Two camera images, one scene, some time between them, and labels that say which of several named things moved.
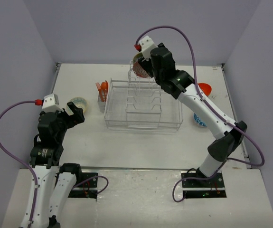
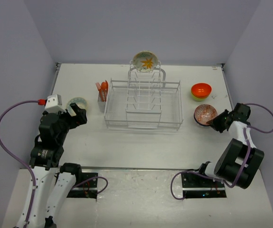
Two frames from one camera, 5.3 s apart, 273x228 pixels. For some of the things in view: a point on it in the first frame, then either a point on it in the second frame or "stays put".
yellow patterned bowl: [78, 102] stays put
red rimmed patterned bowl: [139, 70] -> [204, 113]
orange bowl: [206, 88] stays put
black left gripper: [77, 117] stays put
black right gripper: [147, 65] -> [214, 123]
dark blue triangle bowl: [199, 120] stays put
